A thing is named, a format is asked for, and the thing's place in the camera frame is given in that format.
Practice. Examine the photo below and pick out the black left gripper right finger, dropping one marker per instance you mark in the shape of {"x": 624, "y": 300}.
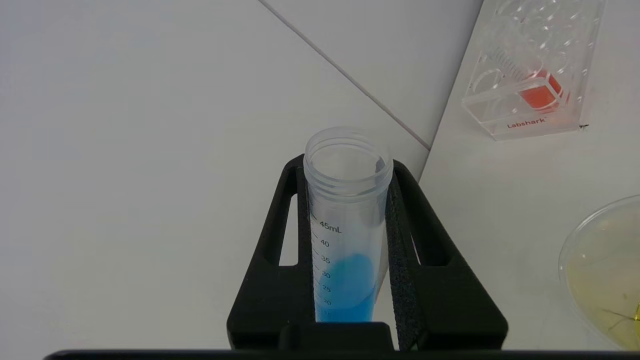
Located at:
{"x": 440, "y": 305}

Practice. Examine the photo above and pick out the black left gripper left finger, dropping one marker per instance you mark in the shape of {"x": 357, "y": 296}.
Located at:
{"x": 270, "y": 300}

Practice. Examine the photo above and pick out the test tube with blue liquid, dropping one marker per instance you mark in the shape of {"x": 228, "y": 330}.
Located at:
{"x": 345, "y": 290}

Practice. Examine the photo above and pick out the clear glass beaker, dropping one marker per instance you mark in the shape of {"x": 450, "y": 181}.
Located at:
{"x": 605, "y": 280}

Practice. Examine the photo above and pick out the test tube with red liquid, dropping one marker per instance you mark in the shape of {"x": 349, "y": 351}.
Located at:
{"x": 542, "y": 92}

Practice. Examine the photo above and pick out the clear acrylic test tube rack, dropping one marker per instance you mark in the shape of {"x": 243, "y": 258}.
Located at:
{"x": 575, "y": 60}

